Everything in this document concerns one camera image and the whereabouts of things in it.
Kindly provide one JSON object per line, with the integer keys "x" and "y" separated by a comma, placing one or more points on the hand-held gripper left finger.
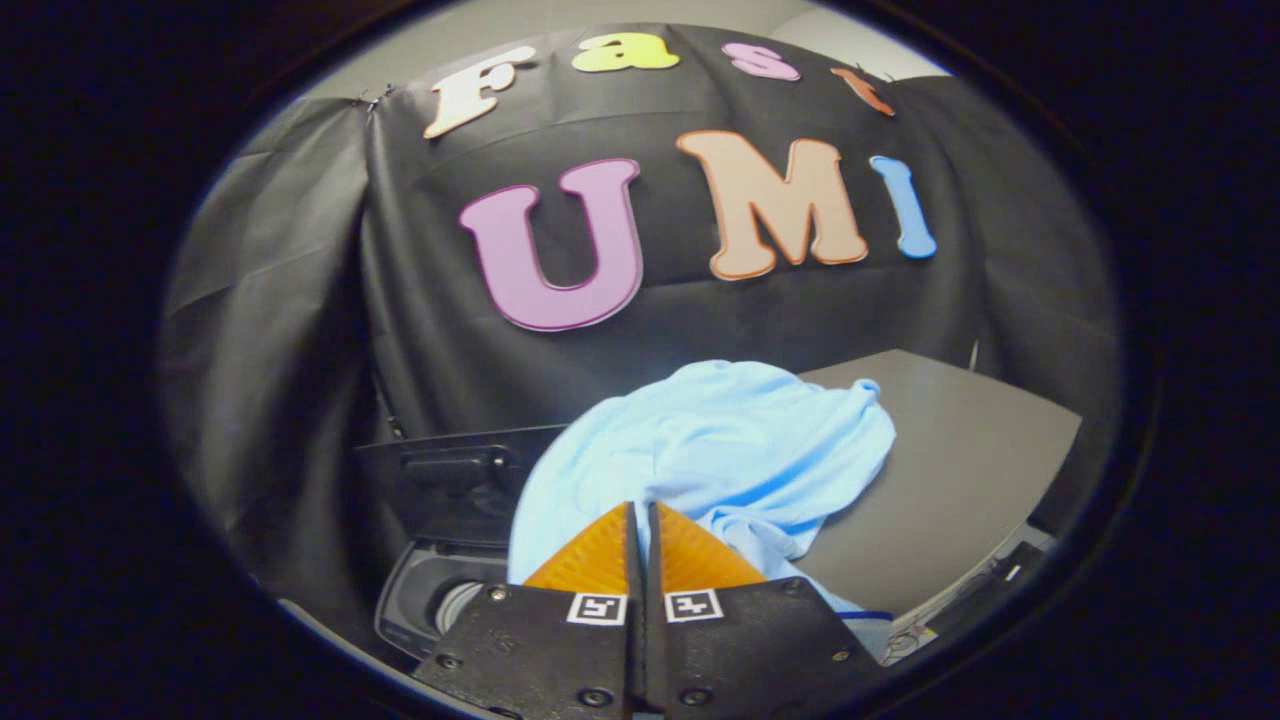
{"x": 540, "y": 650}

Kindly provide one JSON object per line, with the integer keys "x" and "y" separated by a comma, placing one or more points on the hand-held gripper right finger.
{"x": 750, "y": 650}

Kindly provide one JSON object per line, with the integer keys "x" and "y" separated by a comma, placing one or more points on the light blue garment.
{"x": 720, "y": 440}

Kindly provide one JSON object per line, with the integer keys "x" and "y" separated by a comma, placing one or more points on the black backdrop cloth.
{"x": 300, "y": 350}

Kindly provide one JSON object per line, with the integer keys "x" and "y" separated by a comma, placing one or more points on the beige cabinet with dark frame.
{"x": 950, "y": 470}

